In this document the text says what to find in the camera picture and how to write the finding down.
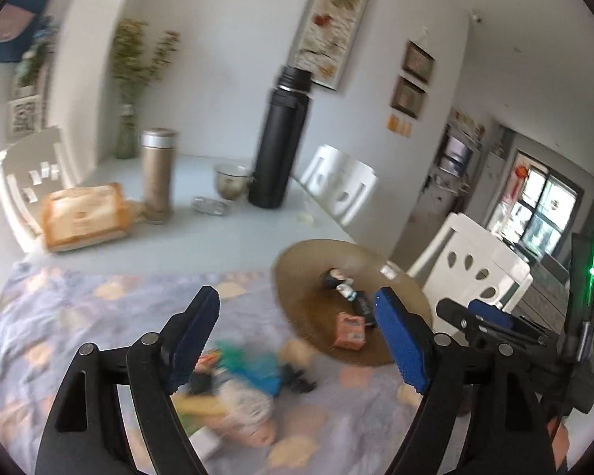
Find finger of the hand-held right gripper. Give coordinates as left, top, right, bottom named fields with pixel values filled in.
left=468, top=299, right=565, bottom=344
left=436, top=299, right=560, bottom=357

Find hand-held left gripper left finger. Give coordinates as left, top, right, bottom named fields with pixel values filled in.
left=34, top=285, right=222, bottom=475

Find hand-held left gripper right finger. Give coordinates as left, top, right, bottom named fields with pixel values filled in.
left=373, top=286, right=558, bottom=475

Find green toy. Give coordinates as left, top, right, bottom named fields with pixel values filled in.
left=217, top=340, right=248, bottom=372

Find teal toy block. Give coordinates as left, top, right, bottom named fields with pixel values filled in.
left=242, top=351, right=284, bottom=397

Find small black toy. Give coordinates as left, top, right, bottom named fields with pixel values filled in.
left=281, top=363, right=318, bottom=393

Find amber glass bowl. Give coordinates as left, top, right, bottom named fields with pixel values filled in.
left=272, top=240, right=434, bottom=367

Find person's right hand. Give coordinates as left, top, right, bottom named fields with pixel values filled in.
left=548, top=416, right=571, bottom=471

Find dark toy piece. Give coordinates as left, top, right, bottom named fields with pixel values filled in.
left=354, top=292, right=379, bottom=330

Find small orange box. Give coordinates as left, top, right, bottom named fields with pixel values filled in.
left=334, top=313, right=367, bottom=350

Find yellow toy piece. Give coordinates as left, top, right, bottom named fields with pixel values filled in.
left=178, top=396, right=228, bottom=416

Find white chair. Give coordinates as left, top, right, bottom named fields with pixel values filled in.
left=0, top=126, right=80, bottom=253
left=407, top=213, right=534, bottom=312
left=297, top=144, right=378, bottom=227

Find white round doll toy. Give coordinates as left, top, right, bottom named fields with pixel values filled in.
left=218, top=386, right=278, bottom=448

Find small white box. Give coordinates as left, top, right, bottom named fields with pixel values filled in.
left=190, top=423, right=223, bottom=458

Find printed blue blanket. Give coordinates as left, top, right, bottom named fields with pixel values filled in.
left=0, top=260, right=471, bottom=475

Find dark framed window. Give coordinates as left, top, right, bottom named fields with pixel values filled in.
left=515, top=151, right=585, bottom=258

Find orange tissue pack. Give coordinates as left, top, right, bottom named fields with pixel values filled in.
left=40, top=183, right=134, bottom=253

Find small metal bowl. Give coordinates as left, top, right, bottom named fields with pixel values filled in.
left=214, top=162, right=254, bottom=201

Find gold thermos flask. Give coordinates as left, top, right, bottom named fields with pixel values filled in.
left=140, top=129, right=178, bottom=223

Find black thermos flask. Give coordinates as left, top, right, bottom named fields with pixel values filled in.
left=248, top=65, right=312, bottom=209

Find glass vase with dried plant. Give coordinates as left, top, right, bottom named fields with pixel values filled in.
left=110, top=19, right=181, bottom=160

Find small framed picture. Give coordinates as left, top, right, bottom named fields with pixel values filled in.
left=390, top=76, right=426, bottom=120
left=401, top=40, right=435, bottom=85

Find white ornate stand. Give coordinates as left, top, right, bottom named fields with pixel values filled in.
left=7, top=94, right=45, bottom=139

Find blue artificial flowers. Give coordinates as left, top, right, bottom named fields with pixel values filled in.
left=15, top=20, right=60, bottom=85

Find blue fridge cover cloth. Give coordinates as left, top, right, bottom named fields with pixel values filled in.
left=0, top=0, right=50, bottom=63

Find cluttered wall shelf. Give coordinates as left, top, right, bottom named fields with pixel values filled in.
left=426, top=109, right=486, bottom=199

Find tall framed wall painting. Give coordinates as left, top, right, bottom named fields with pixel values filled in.
left=288, top=0, right=372, bottom=91

